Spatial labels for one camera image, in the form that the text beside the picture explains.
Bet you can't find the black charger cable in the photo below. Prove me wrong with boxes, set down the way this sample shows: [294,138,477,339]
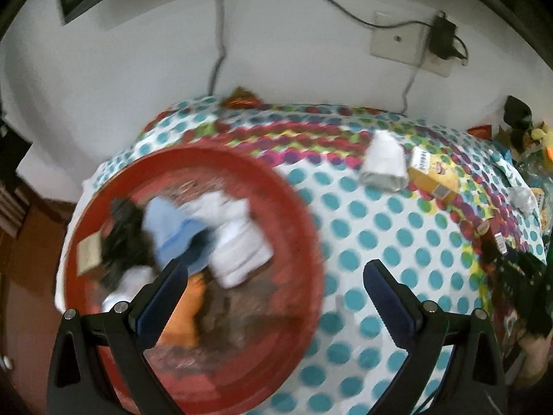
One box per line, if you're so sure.
[400,63,424,115]

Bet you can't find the white socks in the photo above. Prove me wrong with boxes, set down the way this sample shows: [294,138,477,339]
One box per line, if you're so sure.
[190,194,275,289]

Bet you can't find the thin wall cable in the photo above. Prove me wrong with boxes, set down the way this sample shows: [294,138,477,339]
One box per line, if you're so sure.
[207,0,236,98]

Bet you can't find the person's right forearm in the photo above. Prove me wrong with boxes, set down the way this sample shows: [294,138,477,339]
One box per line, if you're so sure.
[514,333,553,390]

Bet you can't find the polka dot tablecloth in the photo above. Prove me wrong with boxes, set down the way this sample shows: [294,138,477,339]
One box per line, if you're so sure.
[56,95,547,415]

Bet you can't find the white cloth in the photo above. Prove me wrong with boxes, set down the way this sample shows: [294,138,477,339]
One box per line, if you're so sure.
[101,266,158,314]

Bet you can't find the clear plastic bag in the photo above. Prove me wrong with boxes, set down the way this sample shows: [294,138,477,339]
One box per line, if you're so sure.
[514,147,553,191]

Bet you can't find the light blue sock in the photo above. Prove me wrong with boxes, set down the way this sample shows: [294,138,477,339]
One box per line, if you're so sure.
[142,196,217,273]

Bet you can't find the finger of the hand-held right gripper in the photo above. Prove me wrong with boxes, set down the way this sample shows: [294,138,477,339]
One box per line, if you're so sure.
[479,242,519,277]

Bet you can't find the white sock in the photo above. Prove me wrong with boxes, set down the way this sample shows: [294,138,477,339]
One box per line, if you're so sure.
[360,129,410,193]

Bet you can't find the red foil candy wrapper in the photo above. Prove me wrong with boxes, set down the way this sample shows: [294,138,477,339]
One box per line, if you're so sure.
[220,87,264,109]

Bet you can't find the black charger adapter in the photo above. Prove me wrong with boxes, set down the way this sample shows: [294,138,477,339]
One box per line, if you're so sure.
[428,11,459,61]

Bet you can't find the dark furniture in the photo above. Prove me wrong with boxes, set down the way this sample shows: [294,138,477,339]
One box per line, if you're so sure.
[0,108,34,230]

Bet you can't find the white wall socket plate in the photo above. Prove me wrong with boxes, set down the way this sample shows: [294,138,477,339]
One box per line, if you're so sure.
[369,11,430,59]
[421,47,454,77]

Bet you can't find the red plastic basin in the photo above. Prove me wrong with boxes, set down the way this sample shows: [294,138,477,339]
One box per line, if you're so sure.
[65,147,327,415]

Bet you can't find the yellow cartoon face box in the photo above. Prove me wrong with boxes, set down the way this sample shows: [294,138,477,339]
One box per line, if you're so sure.
[407,146,462,205]

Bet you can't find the orange dinosaur squeeze toy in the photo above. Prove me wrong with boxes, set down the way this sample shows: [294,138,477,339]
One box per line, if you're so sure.
[160,272,208,349]

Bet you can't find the yellow plush toy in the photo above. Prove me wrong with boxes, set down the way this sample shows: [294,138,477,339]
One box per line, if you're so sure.
[529,123,553,158]

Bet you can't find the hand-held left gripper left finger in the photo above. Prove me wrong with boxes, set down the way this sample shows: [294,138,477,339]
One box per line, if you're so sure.
[45,259,191,415]

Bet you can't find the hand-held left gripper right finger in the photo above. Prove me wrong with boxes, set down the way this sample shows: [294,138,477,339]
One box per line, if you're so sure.
[363,259,508,415]

